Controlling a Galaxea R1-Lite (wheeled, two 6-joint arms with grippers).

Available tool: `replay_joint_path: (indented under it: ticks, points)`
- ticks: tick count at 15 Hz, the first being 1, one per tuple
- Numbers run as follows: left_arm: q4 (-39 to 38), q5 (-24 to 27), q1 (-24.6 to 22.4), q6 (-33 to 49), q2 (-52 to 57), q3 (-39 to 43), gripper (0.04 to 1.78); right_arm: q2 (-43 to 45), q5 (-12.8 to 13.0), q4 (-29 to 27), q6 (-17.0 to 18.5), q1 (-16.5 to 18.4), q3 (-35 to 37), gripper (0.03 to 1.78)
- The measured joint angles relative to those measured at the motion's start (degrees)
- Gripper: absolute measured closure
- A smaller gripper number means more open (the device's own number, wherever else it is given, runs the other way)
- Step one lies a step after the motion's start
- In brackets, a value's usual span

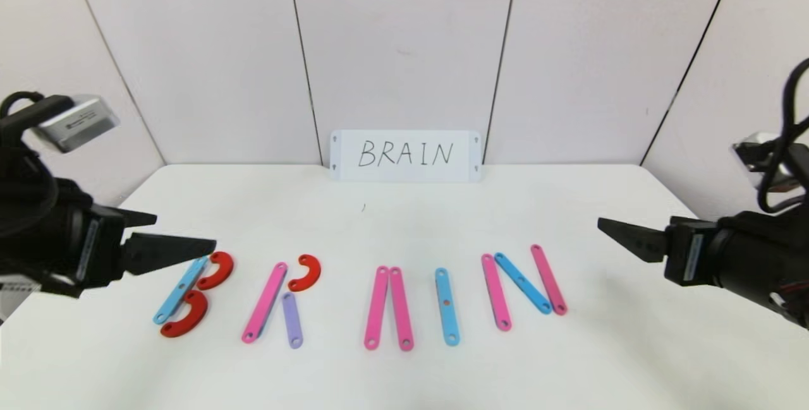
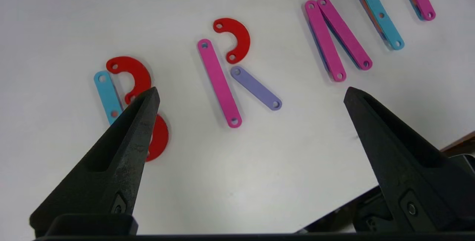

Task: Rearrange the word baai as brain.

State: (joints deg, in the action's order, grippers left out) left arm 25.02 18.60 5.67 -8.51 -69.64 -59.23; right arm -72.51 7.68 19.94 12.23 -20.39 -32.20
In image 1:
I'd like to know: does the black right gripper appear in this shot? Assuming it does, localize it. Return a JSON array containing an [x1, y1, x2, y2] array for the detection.
[[597, 210, 809, 320]]

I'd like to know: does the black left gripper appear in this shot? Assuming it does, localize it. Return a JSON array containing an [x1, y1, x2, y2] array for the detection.
[[39, 178, 217, 299]]

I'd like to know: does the short pink bar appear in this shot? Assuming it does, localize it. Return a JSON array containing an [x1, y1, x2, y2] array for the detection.
[[481, 253, 513, 333], [530, 244, 568, 317]]

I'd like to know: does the blue three-hole bar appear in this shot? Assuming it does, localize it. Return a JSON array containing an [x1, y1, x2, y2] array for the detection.
[[494, 252, 554, 316]]

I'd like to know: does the long pink bar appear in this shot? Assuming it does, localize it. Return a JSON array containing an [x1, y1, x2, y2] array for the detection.
[[389, 266, 415, 352], [363, 265, 390, 351], [241, 262, 289, 344]]

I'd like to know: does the purple short bar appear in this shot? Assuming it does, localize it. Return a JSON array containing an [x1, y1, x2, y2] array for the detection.
[[281, 292, 305, 350]]

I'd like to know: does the white BRAIN sign card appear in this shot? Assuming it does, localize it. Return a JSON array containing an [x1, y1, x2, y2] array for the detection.
[[330, 130, 482, 183]]

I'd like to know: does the long blue bar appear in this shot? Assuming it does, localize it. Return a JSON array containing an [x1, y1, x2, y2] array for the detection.
[[152, 256, 209, 325]]

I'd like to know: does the large red C-shaped piece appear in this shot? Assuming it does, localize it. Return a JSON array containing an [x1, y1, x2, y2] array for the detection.
[[159, 290, 209, 339]]

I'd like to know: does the blue bar with orange backing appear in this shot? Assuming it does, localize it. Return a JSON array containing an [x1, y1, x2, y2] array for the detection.
[[434, 267, 461, 347]]

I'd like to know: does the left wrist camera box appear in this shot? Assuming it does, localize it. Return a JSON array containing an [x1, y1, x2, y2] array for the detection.
[[29, 95, 121, 155]]

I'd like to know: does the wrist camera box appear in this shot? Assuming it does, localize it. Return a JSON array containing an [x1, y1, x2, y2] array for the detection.
[[29, 95, 121, 155], [731, 133, 798, 193]]

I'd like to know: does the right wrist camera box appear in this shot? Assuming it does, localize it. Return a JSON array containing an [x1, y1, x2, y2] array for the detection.
[[731, 133, 798, 193]]

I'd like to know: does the black looped right arm cable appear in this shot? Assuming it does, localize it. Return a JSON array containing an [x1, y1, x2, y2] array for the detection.
[[757, 58, 809, 215]]

